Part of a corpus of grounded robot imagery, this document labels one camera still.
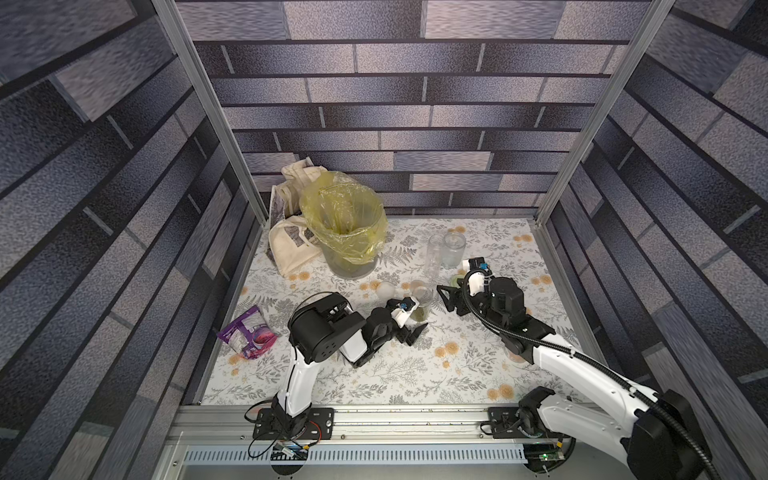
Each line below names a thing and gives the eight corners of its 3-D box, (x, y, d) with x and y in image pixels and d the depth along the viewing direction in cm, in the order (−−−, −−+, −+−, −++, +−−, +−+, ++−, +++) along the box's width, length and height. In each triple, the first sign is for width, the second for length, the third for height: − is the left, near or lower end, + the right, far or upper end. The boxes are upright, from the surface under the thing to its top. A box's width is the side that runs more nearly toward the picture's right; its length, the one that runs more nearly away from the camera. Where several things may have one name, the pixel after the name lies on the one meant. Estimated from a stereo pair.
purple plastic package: (222, 336, 90) (216, 331, 87) (259, 310, 96) (254, 304, 93) (243, 370, 84) (238, 365, 81) (282, 339, 89) (278, 334, 86)
